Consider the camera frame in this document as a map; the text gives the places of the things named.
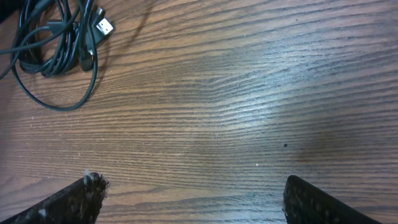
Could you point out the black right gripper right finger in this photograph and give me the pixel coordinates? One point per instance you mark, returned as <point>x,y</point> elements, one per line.
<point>306,204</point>

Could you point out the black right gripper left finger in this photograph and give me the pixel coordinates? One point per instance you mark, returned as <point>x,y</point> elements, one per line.
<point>79,202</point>

